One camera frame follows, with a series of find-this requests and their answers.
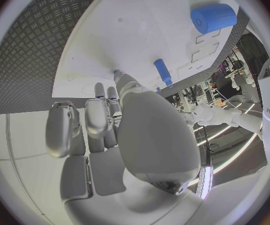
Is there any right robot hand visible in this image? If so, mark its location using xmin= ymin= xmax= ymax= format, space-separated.
xmin=45 ymin=69 xmax=207 ymax=225

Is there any white task board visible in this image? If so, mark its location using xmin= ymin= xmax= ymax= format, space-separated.
xmin=51 ymin=0 xmax=240 ymax=99

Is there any glowing light bar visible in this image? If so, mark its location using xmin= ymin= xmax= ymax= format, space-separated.
xmin=195 ymin=163 xmax=215 ymax=200

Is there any long blue peg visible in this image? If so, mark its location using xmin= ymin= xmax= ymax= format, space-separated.
xmin=153 ymin=58 xmax=174 ymax=88

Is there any large blue cylinder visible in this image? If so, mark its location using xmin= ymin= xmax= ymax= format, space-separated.
xmin=190 ymin=3 xmax=239 ymax=35

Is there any white cable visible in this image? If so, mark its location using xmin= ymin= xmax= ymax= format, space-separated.
xmin=208 ymin=88 xmax=263 ymax=114

